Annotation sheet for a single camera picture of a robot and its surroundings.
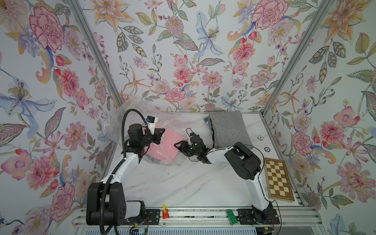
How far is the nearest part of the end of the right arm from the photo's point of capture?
31.0 inches

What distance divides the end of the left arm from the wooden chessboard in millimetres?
687

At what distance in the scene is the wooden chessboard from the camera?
0.80 meters

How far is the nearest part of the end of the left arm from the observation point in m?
0.64

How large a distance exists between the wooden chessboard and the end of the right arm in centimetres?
40
